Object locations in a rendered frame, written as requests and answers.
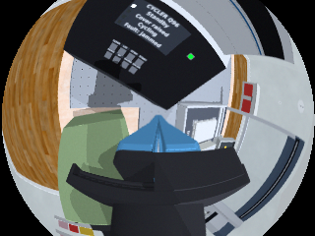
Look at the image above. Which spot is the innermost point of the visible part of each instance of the white pcr plate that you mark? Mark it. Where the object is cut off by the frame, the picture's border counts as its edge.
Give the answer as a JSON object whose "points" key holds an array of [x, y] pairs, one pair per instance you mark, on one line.
{"points": [[204, 130]]}

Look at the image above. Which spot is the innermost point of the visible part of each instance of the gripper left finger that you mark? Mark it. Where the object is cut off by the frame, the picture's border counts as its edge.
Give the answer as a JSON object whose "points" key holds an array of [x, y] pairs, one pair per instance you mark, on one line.
{"points": [[143, 139]]}

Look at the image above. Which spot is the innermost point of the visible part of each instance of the white lab instrument with black keypad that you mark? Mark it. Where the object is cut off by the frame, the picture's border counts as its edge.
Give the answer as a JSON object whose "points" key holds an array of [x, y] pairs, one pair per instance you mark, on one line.
{"points": [[166, 49]]}

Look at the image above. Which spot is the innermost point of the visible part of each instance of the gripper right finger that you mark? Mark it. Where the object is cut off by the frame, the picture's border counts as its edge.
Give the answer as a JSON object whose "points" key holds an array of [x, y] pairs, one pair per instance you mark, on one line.
{"points": [[170, 139]]}

